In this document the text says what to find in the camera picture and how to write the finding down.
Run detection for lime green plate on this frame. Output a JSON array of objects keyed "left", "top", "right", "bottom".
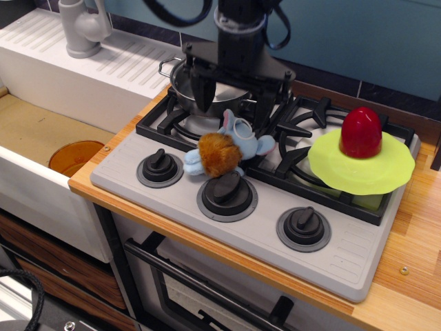
[{"left": 308, "top": 129, "right": 416, "bottom": 196}]

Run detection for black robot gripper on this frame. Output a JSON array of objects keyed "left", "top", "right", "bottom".
[{"left": 181, "top": 29, "right": 296, "bottom": 137}]

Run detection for white toy sink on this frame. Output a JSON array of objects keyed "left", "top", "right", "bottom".
[{"left": 1, "top": 9, "right": 181, "bottom": 263}]

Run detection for toy oven door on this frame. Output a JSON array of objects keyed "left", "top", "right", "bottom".
[{"left": 114, "top": 214, "right": 358, "bottom": 330}]

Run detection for left black stove knob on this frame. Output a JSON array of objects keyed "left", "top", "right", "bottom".
[{"left": 136, "top": 148, "right": 183, "bottom": 189}]

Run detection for middle black stove knob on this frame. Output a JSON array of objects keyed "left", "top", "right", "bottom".
[{"left": 196, "top": 171, "right": 258, "bottom": 223}]

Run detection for black oven door handle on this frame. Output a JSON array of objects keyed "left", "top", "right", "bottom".
[{"left": 124, "top": 238, "right": 294, "bottom": 330}]

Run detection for stainless steel pot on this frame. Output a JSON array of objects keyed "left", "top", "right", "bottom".
[{"left": 158, "top": 57, "right": 279, "bottom": 118}]

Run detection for stuffed elephant with brown mane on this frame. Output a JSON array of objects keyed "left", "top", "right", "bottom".
[{"left": 183, "top": 110, "right": 276, "bottom": 178}]

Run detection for black stove knob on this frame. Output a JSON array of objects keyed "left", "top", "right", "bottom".
[
  {"left": 276, "top": 206, "right": 331, "bottom": 253},
  {"left": 196, "top": 171, "right": 258, "bottom": 223},
  {"left": 136, "top": 148, "right": 183, "bottom": 189}
]

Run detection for grey toy stove top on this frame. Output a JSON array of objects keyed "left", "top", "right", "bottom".
[{"left": 90, "top": 82, "right": 422, "bottom": 303}]

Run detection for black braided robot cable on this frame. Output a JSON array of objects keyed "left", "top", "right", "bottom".
[{"left": 143, "top": 0, "right": 292, "bottom": 50}]

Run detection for black stove grate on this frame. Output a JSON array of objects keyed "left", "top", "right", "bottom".
[{"left": 134, "top": 89, "right": 418, "bottom": 228}]

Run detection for black braided foreground cable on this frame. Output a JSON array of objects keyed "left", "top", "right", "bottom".
[{"left": 0, "top": 268, "right": 45, "bottom": 331}]

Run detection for red toy sweet potato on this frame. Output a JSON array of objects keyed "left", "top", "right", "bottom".
[{"left": 339, "top": 107, "right": 382, "bottom": 159}]

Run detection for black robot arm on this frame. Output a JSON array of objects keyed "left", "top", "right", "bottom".
[{"left": 183, "top": 1, "right": 296, "bottom": 134}]

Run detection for grey toy faucet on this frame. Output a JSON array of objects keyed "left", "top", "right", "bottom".
[{"left": 59, "top": 0, "right": 112, "bottom": 59}]

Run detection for right black stove knob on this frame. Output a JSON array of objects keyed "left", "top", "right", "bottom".
[{"left": 276, "top": 206, "right": 331, "bottom": 253}]

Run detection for wood grain drawer fronts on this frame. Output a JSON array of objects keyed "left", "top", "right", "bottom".
[{"left": 1, "top": 210, "right": 136, "bottom": 330}]

